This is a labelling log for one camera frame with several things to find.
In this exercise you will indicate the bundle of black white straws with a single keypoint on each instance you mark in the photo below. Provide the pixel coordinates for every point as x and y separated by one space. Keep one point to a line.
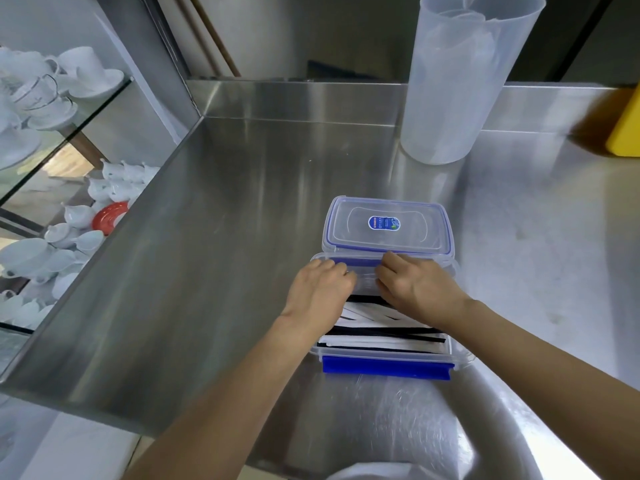
385 337

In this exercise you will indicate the person's left fingers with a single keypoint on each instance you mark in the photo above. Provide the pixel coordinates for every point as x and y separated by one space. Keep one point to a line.
337 274

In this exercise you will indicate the person's left forearm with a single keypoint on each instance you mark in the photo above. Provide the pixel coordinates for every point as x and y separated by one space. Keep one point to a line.
235 404

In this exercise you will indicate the group of white bowls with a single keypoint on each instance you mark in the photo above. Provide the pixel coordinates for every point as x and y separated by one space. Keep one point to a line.
40 259

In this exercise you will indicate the person's right hand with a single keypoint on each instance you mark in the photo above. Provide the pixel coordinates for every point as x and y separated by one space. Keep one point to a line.
425 289

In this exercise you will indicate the group of white teapots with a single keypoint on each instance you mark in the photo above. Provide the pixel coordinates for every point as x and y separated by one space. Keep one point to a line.
117 182

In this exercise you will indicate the translucent plastic pitcher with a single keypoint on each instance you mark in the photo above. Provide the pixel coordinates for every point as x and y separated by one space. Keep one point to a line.
457 84

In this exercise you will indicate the person's left hand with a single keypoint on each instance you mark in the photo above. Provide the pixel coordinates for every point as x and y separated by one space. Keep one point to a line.
312 294

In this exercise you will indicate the person's right fingers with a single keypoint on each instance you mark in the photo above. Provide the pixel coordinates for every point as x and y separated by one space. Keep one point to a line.
395 272

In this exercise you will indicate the yellow plastic container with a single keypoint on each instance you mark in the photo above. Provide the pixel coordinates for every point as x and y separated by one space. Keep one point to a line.
627 129

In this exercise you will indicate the red plate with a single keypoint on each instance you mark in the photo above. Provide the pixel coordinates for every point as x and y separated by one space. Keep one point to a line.
107 217

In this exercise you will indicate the glass shelf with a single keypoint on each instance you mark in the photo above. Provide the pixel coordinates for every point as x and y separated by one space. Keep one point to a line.
95 102

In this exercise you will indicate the group of white cups saucers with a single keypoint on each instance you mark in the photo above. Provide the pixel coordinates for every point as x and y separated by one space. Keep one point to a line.
45 94

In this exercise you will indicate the person's right forearm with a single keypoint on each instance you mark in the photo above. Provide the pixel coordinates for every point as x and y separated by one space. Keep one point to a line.
540 374

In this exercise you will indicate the clear food container blue clips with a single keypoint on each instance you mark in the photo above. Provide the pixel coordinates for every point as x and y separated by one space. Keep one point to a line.
385 367

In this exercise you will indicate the clear container lid blue seal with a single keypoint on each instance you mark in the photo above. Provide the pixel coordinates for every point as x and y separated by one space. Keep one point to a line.
390 227

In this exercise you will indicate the brown wooden stick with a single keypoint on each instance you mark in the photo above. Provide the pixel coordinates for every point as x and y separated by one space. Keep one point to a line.
215 37

